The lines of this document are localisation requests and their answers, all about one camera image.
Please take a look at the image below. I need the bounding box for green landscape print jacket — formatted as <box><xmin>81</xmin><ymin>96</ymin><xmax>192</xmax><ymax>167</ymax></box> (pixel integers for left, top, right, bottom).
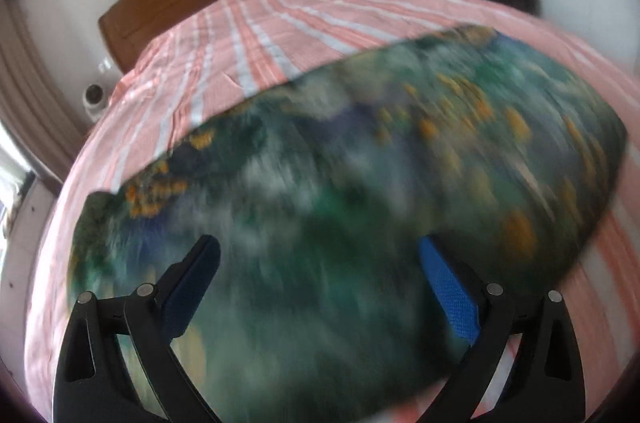
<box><xmin>67</xmin><ymin>26</ymin><xmax>628</xmax><ymax>422</ymax></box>

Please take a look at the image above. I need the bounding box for beige curtain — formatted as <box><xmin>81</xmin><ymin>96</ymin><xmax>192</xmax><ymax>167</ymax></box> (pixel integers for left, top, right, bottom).
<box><xmin>1</xmin><ymin>0</ymin><xmax>87</xmax><ymax>183</ymax></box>

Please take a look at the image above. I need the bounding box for small white fan heater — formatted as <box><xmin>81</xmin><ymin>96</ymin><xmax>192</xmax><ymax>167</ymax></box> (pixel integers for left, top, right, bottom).
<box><xmin>82</xmin><ymin>84</ymin><xmax>108</xmax><ymax>124</ymax></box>

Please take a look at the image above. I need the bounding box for pink striped bed sheet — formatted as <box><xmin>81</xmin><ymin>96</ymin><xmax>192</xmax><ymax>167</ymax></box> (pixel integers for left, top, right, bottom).
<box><xmin>24</xmin><ymin>0</ymin><xmax>639</xmax><ymax>417</ymax></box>

